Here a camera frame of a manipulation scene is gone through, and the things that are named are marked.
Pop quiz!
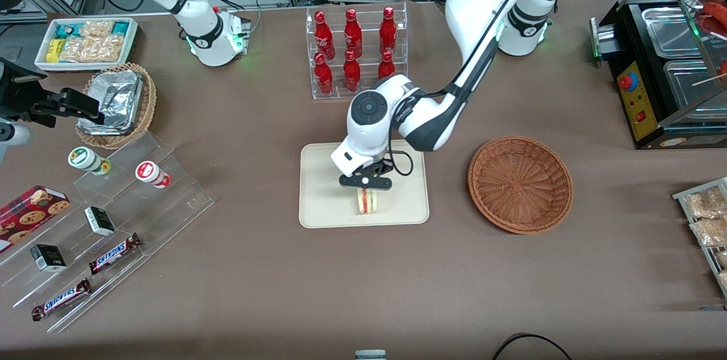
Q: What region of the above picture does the brown wicker basket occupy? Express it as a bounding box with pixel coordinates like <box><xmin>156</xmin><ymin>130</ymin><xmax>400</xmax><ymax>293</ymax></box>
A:
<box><xmin>467</xmin><ymin>136</ymin><xmax>574</xmax><ymax>235</ymax></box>

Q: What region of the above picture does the black cable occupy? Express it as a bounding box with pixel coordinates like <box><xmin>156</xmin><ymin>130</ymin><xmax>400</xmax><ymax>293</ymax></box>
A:
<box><xmin>491</xmin><ymin>333</ymin><xmax>575</xmax><ymax>360</ymax></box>

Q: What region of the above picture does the red lid yogurt cup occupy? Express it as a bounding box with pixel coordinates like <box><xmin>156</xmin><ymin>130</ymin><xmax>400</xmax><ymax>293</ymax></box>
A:
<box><xmin>135</xmin><ymin>161</ymin><xmax>172</xmax><ymax>189</ymax></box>

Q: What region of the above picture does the stainless steel pan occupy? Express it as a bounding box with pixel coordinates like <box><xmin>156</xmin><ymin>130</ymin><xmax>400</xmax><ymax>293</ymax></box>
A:
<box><xmin>663</xmin><ymin>59</ymin><xmax>727</xmax><ymax>112</ymax></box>
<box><xmin>642</xmin><ymin>7</ymin><xmax>708</xmax><ymax>58</ymax></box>

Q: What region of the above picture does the silver foil pack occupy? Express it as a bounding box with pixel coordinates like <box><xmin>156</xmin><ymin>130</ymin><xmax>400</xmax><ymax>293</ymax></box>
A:
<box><xmin>85</xmin><ymin>70</ymin><xmax>143</xmax><ymax>122</ymax></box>
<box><xmin>77</xmin><ymin>115</ymin><xmax>130</xmax><ymax>137</ymax></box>

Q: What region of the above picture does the white rectangular snack bin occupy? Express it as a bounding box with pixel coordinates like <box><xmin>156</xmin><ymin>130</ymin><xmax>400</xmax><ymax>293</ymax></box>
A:
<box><xmin>34</xmin><ymin>18</ymin><xmax>140</xmax><ymax>73</ymax></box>

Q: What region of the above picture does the light wicker basket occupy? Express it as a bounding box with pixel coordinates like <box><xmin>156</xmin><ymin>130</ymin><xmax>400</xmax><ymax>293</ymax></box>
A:
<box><xmin>75</xmin><ymin>62</ymin><xmax>157</xmax><ymax>150</ymax></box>

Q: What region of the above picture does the clear acrylic stepped shelf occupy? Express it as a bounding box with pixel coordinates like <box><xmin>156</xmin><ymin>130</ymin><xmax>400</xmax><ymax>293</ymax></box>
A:
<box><xmin>0</xmin><ymin>131</ymin><xmax>216</xmax><ymax>334</ymax></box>

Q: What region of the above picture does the triangular sandwich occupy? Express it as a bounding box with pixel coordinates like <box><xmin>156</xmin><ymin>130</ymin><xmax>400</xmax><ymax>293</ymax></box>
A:
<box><xmin>356</xmin><ymin>188</ymin><xmax>379</xmax><ymax>216</ymax></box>

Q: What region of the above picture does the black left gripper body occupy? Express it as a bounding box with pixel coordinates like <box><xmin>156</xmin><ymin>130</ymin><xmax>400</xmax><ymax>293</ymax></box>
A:
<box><xmin>339</xmin><ymin>160</ymin><xmax>394</xmax><ymax>191</ymax></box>

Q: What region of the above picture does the Snickers chocolate bar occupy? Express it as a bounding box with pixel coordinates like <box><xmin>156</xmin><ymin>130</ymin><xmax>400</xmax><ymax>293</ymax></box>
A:
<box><xmin>88</xmin><ymin>233</ymin><xmax>143</xmax><ymax>275</ymax></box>
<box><xmin>31</xmin><ymin>278</ymin><xmax>93</xmax><ymax>322</ymax></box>

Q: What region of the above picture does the clear acrylic bottle rack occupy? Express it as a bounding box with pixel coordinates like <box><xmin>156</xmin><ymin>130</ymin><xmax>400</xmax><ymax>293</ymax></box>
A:
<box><xmin>306</xmin><ymin>2</ymin><xmax>408</xmax><ymax>101</ymax></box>

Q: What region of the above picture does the clear rice cracker bag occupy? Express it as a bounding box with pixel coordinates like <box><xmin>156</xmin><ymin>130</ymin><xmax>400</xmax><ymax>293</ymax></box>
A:
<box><xmin>80</xmin><ymin>20</ymin><xmax>115</xmax><ymax>39</ymax></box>
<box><xmin>59</xmin><ymin>36</ymin><xmax>125</xmax><ymax>63</ymax></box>

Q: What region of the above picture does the green lid yogurt cup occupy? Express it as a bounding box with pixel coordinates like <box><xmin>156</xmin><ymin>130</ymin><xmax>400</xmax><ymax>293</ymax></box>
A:
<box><xmin>68</xmin><ymin>146</ymin><xmax>112</xmax><ymax>175</ymax></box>

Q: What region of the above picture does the red sausage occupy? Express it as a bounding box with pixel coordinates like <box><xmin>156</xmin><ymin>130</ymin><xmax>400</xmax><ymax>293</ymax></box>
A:
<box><xmin>703</xmin><ymin>1</ymin><xmax>727</xmax><ymax>38</ymax></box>

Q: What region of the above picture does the black food warmer machine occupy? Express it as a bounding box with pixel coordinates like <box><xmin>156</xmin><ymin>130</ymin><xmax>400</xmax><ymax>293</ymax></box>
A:
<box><xmin>590</xmin><ymin>0</ymin><xmax>727</xmax><ymax>150</ymax></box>

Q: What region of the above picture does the tray of packaged snacks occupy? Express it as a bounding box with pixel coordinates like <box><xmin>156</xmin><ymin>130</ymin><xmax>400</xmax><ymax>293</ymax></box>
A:
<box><xmin>672</xmin><ymin>177</ymin><xmax>727</xmax><ymax>299</ymax></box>

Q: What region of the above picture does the beige plastic tray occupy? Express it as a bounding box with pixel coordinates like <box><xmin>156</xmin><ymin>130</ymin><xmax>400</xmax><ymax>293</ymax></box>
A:
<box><xmin>299</xmin><ymin>139</ymin><xmax>430</xmax><ymax>229</ymax></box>

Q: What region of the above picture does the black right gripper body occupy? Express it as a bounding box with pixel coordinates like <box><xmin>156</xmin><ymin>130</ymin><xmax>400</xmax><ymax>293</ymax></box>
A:
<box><xmin>0</xmin><ymin>60</ymin><xmax>63</xmax><ymax>125</ymax></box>

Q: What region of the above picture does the red cookie box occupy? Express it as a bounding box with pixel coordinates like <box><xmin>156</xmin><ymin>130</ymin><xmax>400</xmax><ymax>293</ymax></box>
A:
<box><xmin>0</xmin><ymin>185</ymin><xmax>72</xmax><ymax>254</ymax></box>

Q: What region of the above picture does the small black box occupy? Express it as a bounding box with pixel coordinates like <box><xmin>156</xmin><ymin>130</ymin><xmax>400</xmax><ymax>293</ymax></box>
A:
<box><xmin>83</xmin><ymin>206</ymin><xmax>116</xmax><ymax>236</ymax></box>
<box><xmin>30</xmin><ymin>244</ymin><xmax>68</xmax><ymax>272</ymax></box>

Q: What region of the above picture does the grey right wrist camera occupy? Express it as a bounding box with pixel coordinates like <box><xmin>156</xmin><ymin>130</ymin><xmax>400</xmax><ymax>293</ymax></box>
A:
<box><xmin>0</xmin><ymin>121</ymin><xmax>32</xmax><ymax>162</ymax></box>

